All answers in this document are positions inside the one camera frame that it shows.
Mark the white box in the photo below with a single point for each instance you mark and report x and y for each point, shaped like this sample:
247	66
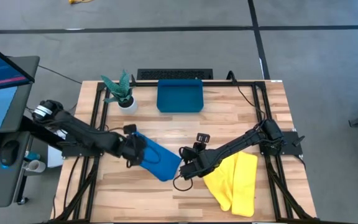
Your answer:
54	158

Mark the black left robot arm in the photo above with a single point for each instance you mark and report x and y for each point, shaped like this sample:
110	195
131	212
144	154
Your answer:
82	130

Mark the green plant in white pot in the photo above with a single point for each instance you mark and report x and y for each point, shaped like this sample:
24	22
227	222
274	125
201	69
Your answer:
127	105

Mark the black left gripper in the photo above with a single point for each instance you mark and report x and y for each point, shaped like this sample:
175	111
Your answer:
130	149

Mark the teal bottle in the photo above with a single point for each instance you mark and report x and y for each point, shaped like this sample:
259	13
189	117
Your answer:
33	155

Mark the black keyboard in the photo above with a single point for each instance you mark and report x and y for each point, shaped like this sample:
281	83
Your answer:
172	74

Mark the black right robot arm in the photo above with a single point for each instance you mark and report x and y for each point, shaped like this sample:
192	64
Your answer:
244	140

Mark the yellow microfiber towel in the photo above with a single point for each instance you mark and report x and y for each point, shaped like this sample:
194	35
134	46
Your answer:
241	183

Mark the black computer mouse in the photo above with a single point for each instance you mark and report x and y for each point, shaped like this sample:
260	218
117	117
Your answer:
9	152

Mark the blue microfiber towel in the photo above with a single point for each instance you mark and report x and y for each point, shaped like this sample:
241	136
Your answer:
163	161

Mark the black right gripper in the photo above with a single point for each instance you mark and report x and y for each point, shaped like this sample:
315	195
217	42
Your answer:
197	163

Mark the black metal table frame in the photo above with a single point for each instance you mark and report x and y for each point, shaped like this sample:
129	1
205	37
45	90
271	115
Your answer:
148	83

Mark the white cup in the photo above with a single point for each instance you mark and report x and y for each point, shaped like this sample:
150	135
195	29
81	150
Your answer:
36	166

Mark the blue plastic basket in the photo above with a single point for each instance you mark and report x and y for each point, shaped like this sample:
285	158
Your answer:
179	96

